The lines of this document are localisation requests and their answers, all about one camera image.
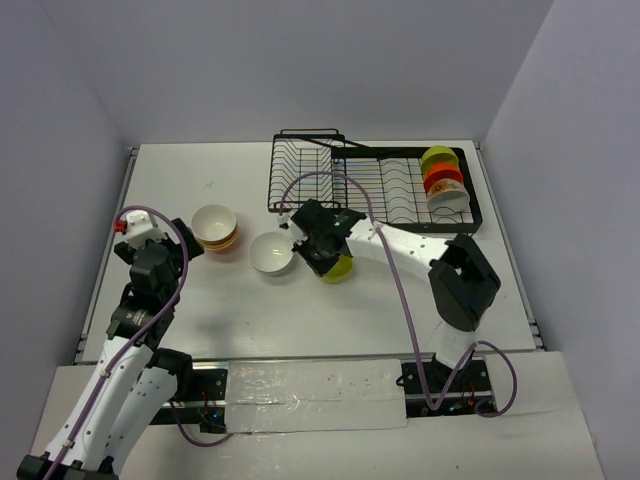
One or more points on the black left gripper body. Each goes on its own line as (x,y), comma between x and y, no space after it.
(179,240)

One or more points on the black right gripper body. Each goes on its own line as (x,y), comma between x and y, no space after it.
(317,257)

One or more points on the plain white bowl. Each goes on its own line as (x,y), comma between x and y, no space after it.
(271,253)

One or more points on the orange plastic bowl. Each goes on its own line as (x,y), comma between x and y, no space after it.
(440,171)

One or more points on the lime green plastic bowl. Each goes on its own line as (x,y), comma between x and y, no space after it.
(435,155)

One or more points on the white bowl flower pattern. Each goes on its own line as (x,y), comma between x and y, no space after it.
(447,197)

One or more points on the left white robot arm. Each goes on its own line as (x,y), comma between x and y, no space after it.
(134,376)

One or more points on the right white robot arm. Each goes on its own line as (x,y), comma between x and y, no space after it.
(462,281)

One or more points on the white bowl orange yellow stripes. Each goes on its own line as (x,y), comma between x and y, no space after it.
(215,227)

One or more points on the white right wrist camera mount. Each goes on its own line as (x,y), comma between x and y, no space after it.
(290,229)

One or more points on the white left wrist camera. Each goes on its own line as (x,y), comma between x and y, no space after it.
(138,227)

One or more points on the black wire dish rack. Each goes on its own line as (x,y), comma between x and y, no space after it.
(325,166)

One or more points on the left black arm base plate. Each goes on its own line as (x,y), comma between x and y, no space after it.
(199,399)

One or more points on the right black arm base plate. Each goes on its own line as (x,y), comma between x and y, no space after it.
(471,392)

